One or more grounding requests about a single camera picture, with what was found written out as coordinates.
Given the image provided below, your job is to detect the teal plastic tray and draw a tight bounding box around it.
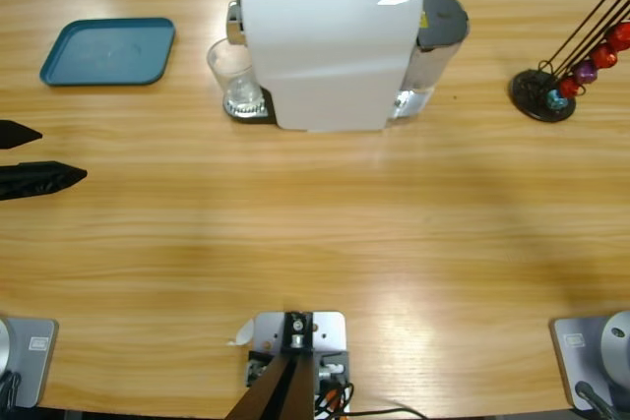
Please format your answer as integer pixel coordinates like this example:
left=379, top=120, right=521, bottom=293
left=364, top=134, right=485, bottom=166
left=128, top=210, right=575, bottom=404
left=38, top=16, right=177, bottom=88

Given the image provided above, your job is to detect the white capsule coffee machine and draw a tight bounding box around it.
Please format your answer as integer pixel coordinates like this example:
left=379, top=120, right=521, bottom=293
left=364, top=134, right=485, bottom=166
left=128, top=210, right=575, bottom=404
left=225, top=0, right=425, bottom=135

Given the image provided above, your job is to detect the water tank with grey lid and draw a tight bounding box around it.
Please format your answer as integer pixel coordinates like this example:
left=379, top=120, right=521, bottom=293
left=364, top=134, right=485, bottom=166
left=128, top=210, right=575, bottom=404
left=393, top=0, right=472, bottom=120

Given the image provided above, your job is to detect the clear glass cup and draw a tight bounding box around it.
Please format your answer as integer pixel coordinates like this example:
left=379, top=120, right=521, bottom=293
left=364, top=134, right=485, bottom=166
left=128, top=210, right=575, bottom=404
left=205, top=38, right=265, bottom=106

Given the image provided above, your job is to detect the red coffee capsule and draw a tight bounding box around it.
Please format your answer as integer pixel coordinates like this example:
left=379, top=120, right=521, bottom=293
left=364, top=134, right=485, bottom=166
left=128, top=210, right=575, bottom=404
left=603, top=21, right=630, bottom=52
left=558, top=76, right=585, bottom=100
left=589, top=43, right=619, bottom=71

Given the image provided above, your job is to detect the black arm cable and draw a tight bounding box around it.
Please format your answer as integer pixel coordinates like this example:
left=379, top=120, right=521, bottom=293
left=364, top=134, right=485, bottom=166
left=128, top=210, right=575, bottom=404
left=0, top=370, right=24, bottom=411
left=574, top=380, right=616, bottom=420

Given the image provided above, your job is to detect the white tape piece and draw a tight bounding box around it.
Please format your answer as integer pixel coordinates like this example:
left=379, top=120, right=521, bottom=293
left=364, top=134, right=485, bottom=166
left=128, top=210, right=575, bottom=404
left=225, top=319, right=256, bottom=347

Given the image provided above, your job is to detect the purple coffee capsule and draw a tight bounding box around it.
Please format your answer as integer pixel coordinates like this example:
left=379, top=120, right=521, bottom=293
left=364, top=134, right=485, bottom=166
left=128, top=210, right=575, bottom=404
left=573, top=60, right=599, bottom=86

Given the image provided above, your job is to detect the white block with dark post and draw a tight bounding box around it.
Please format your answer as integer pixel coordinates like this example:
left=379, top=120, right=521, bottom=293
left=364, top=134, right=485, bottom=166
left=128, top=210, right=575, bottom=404
left=225, top=310, right=351, bottom=420

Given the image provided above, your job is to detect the black capsule holder with rods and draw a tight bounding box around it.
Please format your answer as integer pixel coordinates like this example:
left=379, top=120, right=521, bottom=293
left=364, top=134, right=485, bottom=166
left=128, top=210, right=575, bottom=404
left=509, top=0, right=630, bottom=124

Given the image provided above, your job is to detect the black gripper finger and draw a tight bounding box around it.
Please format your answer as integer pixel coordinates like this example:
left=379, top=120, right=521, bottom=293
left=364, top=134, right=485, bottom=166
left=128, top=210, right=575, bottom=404
left=0, top=119, right=44, bottom=150
left=0, top=160, right=89, bottom=203

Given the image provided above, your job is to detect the black cable bundle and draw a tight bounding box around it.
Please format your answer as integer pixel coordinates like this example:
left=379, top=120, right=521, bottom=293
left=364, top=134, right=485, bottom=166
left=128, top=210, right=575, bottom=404
left=314, top=380, right=429, bottom=420

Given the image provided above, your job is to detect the drip tray with metal grate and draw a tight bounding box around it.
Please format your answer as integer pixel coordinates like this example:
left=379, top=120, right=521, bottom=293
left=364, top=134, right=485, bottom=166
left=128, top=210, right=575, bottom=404
left=223, top=94, right=277, bottom=125

